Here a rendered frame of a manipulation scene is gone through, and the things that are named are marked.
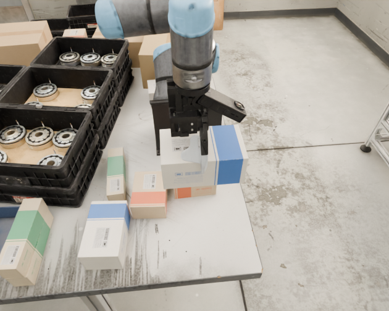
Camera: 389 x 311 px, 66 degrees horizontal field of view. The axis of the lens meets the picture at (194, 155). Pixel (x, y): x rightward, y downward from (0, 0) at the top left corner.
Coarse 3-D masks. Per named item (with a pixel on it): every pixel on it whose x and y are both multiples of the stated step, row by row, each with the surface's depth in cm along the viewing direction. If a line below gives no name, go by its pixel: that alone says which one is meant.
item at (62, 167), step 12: (0, 108) 115; (12, 108) 115; (24, 108) 115; (36, 108) 115; (48, 108) 115; (84, 120) 110; (84, 132) 108; (72, 144) 101; (72, 156) 100; (0, 168) 96; (12, 168) 95; (24, 168) 94; (36, 168) 94; (48, 168) 93; (60, 168) 94
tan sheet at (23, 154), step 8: (0, 144) 115; (24, 144) 115; (8, 152) 112; (16, 152) 112; (24, 152) 112; (32, 152) 112; (40, 152) 112; (48, 152) 112; (56, 152) 112; (64, 152) 112; (16, 160) 109; (24, 160) 109; (32, 160) 109
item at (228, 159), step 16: (224, 128) 75; (160, 144) 71; (176, 144) 71; (208, 144) 71; (224, 144) 71; (240, 144) 71; (176, 160) 67; (208, 160) 67; (224, 160) 68; (240, 160) 68; (176, 176) 70; (192, 176) 71; (208, 176) 71; (224, 176) 72; (240, 176) 72
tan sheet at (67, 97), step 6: (60, 90) 140; (66, 90) 140; (72, 90) 140; (78, 90) 140; (30, 96) 137; (60, 96) 137; (66, 96) 137; (72, 96) 137; (78, 96) 137; (42, 102) 134; (48, 102) 134; (54, 102) 134; (60, 102) 134; (66, 102) 134; (72, 102) 134; (78, 102) 134
